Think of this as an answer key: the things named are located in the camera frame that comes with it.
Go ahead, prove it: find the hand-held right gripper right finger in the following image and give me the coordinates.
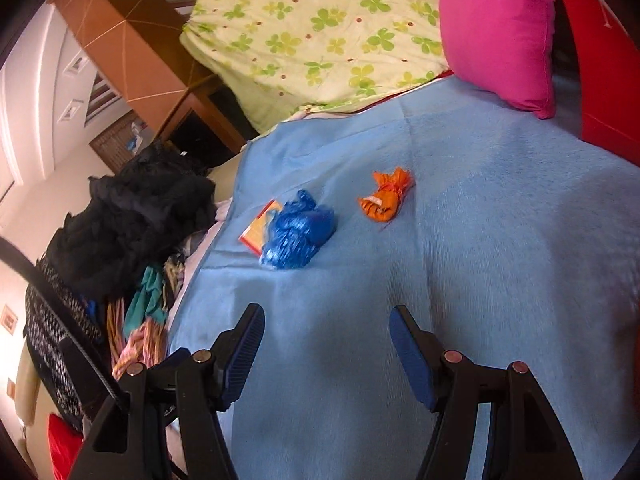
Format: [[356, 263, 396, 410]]
[[389, 304, 583, 480]]

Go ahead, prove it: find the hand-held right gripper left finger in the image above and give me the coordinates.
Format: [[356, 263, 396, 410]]
[[65, 302, 266, 480]]

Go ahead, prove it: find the orange and white carton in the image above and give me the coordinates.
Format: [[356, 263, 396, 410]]
[[239, 200, 283, 256]]

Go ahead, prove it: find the blue plastic bag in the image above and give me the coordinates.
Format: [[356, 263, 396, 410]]
[[258, 189, 337, 272]]

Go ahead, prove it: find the orange wrapper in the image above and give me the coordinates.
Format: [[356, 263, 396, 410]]
[[358, 166, 415, 223]]

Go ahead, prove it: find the light blue blanket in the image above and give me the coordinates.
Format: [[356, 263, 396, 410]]
[[165, 75, 640, 480]]

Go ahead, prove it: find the orange striped cloth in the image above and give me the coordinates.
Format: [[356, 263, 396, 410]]
[[107, 300, 168, 381]]

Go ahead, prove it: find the teal cloth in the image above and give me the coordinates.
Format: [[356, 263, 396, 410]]
[[124, 266, 168, 341]]

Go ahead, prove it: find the black white spotted garment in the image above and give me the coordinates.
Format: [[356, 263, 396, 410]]
[[24, 257, 106, 426]]

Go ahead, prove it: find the red cloth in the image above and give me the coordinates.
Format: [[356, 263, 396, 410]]
[[47, 412, 83, 480]]

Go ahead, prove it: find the brown wooden door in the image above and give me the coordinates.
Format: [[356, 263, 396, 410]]
[[90, 112, 156, 173]]

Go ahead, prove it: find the green clover print quilt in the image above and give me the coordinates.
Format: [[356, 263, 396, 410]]
[[180, 0, 453, 131]]

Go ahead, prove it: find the pink pillow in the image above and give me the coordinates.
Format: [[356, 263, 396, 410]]
[[439, 0, 557, 120]]

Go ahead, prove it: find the red paper shopping bag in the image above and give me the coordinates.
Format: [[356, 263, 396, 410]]
[[545, 0, 640, 166]]

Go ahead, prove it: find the brown wooden column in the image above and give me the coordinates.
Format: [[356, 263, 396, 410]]
[[50, 0, 251, 156]]

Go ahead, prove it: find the small framed wall picture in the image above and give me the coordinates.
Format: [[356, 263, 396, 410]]
[[0, 304, 20, 335]]

